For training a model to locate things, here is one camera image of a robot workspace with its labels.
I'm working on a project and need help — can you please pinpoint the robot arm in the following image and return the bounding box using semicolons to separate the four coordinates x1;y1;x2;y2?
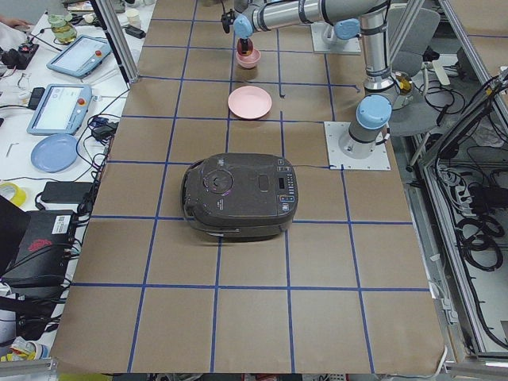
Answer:
221;1;398;144

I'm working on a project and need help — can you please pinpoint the pink bowl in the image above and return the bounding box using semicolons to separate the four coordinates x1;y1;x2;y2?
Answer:
236;48;261;69

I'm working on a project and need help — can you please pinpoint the pink plate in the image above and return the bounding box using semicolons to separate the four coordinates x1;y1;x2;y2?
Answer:
228;86;272;120

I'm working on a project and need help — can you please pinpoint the blue plate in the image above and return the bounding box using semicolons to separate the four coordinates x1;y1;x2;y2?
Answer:
30;133;78;173

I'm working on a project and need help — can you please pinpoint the dark rice cooker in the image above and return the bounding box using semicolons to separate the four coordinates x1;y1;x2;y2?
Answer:
180;152;298;239

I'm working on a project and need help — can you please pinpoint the far teach pendant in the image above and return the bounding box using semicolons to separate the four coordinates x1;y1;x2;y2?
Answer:
46;35;112;79

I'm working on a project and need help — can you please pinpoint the teach pendant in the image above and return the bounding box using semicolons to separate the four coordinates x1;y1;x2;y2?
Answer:
26;84;92;136
46;35;112;79

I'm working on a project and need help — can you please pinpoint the grey office chair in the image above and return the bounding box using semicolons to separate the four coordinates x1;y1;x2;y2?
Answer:
388;8;440;137

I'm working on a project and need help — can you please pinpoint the near teach pendant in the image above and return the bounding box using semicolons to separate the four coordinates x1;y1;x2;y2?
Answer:
26;84;92;136

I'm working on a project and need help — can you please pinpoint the black power adapter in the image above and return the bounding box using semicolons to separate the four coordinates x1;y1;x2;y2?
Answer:
40;182;92;204

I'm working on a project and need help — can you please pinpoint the yellow tape roll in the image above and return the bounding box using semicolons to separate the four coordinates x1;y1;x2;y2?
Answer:
0;182;27;207

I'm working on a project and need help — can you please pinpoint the black laptop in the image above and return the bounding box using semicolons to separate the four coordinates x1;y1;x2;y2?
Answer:
1;198;77;288

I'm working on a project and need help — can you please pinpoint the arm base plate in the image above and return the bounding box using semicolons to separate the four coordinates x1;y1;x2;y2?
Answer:
310;23;361;56
324;121;391;171

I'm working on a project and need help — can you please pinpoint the aluminium frame post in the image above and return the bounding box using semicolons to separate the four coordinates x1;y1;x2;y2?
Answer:
90;0;139;84

